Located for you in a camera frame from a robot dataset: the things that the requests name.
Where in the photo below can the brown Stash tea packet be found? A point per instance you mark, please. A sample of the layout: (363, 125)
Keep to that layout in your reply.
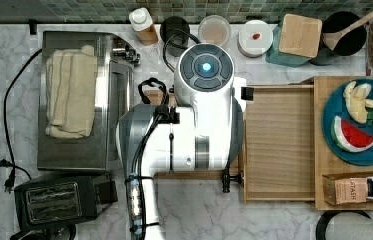
(345, 191)

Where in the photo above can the wooden tray cutting board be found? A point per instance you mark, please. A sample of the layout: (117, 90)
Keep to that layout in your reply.
(277, 160)

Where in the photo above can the stainless steel toaster oven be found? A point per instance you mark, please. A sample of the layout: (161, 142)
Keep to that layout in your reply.
(113, 97)

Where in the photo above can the black rimmed grey bowl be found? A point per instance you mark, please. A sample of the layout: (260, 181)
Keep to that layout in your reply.
(344, 225)

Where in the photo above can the black clamp on tray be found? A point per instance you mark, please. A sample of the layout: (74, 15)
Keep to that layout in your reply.
(227, 179)

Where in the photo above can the toy banana slices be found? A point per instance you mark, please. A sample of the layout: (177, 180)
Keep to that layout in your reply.
(357, 102)

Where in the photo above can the wooden spoon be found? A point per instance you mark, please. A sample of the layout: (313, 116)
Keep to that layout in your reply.
(331, 39)

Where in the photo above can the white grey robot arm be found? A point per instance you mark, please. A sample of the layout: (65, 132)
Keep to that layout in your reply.
(204, 131)

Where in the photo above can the clear lidded jar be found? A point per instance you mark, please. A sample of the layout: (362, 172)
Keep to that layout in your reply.
(214, 29)

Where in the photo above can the wooden organizer board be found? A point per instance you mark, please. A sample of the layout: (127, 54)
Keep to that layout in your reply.
(331, 161)

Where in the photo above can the teal canister with wooden lid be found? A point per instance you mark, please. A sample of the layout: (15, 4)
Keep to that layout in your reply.
(295, 41)

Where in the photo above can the cream folded towel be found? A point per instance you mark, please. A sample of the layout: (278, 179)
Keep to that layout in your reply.
(70, 89)

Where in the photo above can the blue round plate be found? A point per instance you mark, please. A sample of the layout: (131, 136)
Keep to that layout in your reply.
(336, 106)

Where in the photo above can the black pop-up toaster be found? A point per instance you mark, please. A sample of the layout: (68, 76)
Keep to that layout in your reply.
(59, 200)

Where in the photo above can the black cylindrical canister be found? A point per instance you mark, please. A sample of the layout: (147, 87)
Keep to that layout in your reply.
(174, 32)

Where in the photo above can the black utensil pot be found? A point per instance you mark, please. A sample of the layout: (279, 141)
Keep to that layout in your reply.
(348, 45)

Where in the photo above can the toy watermelon slice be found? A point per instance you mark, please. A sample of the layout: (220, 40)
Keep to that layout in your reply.
(348, 137)

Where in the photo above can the white cap wooden bottle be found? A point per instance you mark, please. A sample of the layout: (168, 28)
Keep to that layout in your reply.
(143, 25)

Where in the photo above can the white lidded round container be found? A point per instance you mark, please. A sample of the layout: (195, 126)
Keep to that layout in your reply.
(255, 38)

